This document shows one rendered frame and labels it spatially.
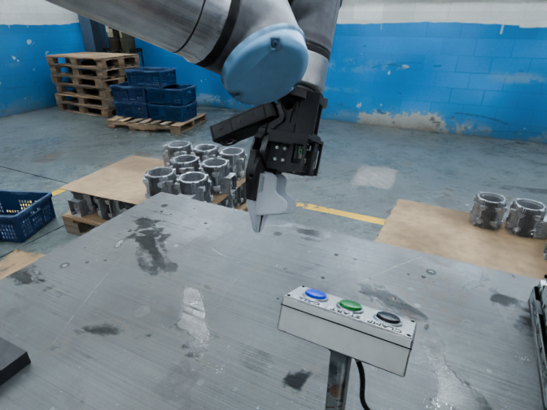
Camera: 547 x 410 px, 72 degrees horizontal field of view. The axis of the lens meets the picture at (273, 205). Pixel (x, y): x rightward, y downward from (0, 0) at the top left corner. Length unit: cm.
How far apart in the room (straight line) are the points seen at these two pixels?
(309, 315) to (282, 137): 24
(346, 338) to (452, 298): 57
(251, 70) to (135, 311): 71
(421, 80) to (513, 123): 127
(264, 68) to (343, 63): 548
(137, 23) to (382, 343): 42
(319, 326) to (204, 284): 54
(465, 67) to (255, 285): 495
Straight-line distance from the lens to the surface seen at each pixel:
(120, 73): 677
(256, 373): 79
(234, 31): 37
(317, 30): 54
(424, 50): 564
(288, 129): 54
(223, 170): 249
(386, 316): 51
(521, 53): 564
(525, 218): 286
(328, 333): 51
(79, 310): 102
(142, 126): 562
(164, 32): 36
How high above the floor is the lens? 141
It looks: 27 degrees down
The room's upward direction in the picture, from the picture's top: straight up
